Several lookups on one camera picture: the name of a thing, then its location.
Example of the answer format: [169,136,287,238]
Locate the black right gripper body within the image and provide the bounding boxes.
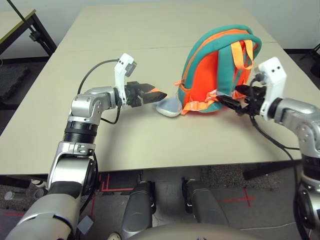
[237,85,267,117]

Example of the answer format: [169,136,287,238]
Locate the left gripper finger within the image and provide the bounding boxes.
[142,91,168,105]
[139,83,161,94]

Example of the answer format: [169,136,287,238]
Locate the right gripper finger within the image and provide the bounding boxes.
[216,94,245,114]
[234,84,254,95]

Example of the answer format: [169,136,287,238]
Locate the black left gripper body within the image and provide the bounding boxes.
[124,81,146,109]

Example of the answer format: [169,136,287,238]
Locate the grey white plush charm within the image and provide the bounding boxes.
[152,96,183,118]

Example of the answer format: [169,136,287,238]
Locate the orange and teal backpack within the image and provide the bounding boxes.
[149,24,263,117]

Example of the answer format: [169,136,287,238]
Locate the black table foot bar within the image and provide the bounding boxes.
[0,174,32,190]
[242,162,301,181]

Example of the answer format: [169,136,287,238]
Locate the red tape cross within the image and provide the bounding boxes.
[219,187,257,208]

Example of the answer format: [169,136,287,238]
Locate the red tape lines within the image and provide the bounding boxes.
[90,173,133,216]

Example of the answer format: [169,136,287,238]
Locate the grey right robot leg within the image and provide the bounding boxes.
[181,176,230,227]

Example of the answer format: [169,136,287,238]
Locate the grey robot leg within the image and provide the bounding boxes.
[181,176,230,227]
[122,179,157,236]

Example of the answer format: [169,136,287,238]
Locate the grey left robot leg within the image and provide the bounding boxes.
[122,179,157,236]

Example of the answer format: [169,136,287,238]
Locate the small black clamp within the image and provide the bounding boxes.
[29,28,40,43]

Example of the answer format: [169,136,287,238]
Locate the dark grey floor mat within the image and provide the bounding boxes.
[0,66,32,106]

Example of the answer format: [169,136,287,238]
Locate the white striped floor object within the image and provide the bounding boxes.
[31,179,49,189]

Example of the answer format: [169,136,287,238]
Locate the grey robot torso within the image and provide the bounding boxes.
[132,226,251,240]

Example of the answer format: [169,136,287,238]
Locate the grey metal cylinder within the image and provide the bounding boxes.
[4,191,26,201]

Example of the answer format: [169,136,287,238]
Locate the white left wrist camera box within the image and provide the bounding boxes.
[114,52,139,105]

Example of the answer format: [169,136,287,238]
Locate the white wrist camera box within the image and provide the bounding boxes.
[253,56,287,121]
[114,52,139,105]

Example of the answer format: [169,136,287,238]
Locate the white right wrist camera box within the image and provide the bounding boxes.
[253,56,287,121]

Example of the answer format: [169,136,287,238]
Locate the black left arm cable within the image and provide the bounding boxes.
[77,58,120,125]

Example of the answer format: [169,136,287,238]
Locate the thin white floor cable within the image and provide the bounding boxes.
[238,223,296,231]

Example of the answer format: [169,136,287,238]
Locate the beige side table black frame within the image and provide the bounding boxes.
[0,9,58,61]

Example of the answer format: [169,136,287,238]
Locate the small grey cable box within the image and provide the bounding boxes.
[76,215,94,234]

